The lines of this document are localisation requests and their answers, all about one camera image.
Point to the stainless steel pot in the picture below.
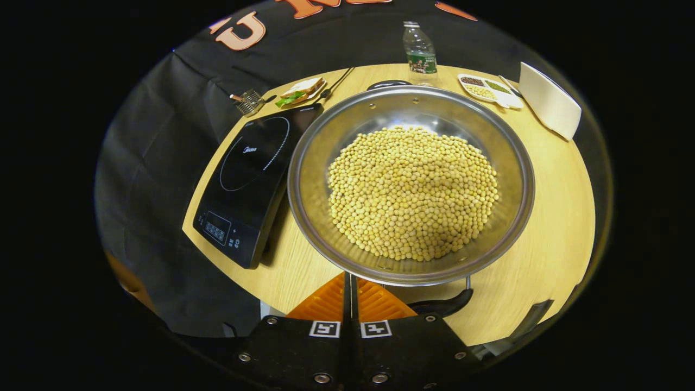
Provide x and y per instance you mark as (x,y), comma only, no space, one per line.
(315,179)

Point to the clear plastic water bottle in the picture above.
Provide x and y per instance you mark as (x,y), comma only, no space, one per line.
(421,54)

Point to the white toaster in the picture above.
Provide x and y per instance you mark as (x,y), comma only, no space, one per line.
(548,100)

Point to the pile of yellow soybeans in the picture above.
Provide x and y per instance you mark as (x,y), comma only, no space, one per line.
(412,195)

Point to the black backdrop cloth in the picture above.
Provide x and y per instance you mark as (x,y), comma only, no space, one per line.
(152,163)

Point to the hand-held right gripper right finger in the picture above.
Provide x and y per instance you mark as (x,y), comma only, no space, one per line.
(402,347)

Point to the white divided bean dish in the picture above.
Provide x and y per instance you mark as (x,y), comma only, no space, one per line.
(488,91)

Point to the sandwich with lettuce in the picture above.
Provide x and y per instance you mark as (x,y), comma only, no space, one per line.
(301,89)

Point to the black induction cooktop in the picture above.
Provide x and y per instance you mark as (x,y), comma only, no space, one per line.
(255,163)

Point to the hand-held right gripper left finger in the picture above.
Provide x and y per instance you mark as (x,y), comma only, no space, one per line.
(304,347)

